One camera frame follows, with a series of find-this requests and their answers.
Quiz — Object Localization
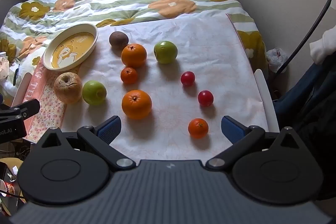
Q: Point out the brown kiwi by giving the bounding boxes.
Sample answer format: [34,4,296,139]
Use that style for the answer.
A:
[109,31,129,47]

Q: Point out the white table cloth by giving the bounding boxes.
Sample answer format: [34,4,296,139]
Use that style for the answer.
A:
[62,14,276,161]

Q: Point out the small tangerine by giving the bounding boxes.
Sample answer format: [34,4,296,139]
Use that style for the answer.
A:
[188,118,209,139]
[120,67,138,84]

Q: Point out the red cherry tomato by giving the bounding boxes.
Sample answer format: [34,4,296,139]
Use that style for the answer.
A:
[198,90,214,106]
[181,71,195,86]

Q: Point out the green apple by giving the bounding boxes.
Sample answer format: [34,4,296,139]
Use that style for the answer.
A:
[82,80,107,106]
[154,41,178,64]

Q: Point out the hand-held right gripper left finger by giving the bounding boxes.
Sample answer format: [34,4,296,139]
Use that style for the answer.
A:
[34,116,137,172]

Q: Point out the brown pear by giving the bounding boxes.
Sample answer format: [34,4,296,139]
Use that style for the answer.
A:
[54,72,83,104]

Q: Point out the large orange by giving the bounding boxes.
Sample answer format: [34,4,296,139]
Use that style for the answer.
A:
[121,90,153,119]
[121,43,147,68]

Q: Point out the white plastic rail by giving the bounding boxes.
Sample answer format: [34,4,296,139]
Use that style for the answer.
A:
[253,69,280,133]

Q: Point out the oval duck print dish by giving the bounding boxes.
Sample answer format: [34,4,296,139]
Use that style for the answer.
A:
[43,24,99,71]

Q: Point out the white clothing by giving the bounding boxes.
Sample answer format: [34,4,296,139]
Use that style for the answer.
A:
[309,0,336,65]

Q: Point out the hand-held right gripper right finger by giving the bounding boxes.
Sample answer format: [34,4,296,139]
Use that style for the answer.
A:
[205,116,305,171]

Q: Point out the pink floral cloth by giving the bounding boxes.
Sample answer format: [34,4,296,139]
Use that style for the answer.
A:
[22,56,69,143]

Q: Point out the crumpled plastic bag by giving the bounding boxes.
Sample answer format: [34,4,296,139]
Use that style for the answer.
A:
[266,47,288,73]

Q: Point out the black cable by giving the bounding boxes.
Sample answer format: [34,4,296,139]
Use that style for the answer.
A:
[273,0,334,78]

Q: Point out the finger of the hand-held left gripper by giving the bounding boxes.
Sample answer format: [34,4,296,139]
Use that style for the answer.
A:
[0,98,41,125]

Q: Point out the dark blue clothing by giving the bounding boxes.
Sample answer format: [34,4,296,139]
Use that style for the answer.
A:
[273,63,336,201]

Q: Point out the red printed cup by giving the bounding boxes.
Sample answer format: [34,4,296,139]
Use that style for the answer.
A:
[0,179,21,198]

